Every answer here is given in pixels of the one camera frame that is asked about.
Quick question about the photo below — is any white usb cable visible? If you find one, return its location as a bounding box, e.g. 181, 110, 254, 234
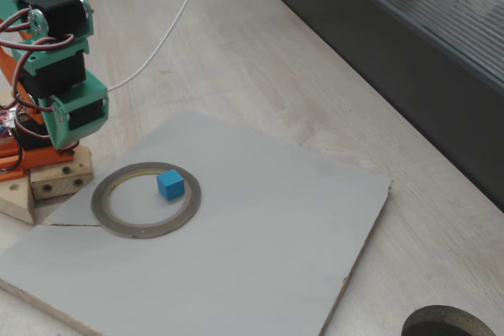
106, 0, 209, 91

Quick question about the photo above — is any blue cube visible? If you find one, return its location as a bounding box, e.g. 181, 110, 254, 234
156, 168, 186, 202

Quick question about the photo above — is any white laminated board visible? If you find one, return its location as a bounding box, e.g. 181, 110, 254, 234
0, 111, 394, 336

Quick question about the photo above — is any round desk cable hole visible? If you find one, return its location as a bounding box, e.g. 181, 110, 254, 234
400, 305, 498, 336

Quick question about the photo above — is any grey ribbed desk partition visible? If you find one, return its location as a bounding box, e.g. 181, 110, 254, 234
239, 0, 504, 213

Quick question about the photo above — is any grey tape ring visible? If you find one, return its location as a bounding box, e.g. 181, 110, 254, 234
91, 161, 202, 240

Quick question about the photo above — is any wooden arm mounting base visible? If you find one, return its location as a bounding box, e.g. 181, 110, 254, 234
0, 145, 95, 225

